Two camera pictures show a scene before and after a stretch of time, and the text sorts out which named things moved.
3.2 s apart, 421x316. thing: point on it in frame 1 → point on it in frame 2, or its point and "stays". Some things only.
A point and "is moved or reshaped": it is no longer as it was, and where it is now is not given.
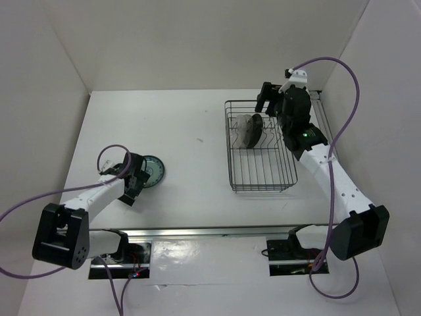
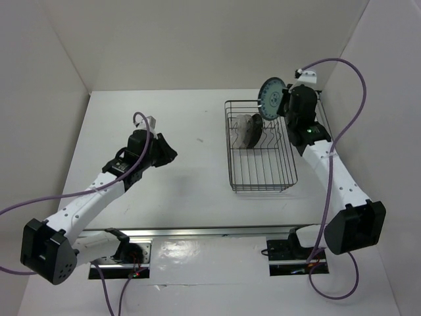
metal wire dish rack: x=259 y=157 stays
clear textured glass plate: x=237 y=131 stays
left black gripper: x=141 y=177 → x=168 y=153
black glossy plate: x=254 y=130 stays
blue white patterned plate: x=154 y=168 is moved or reshaped
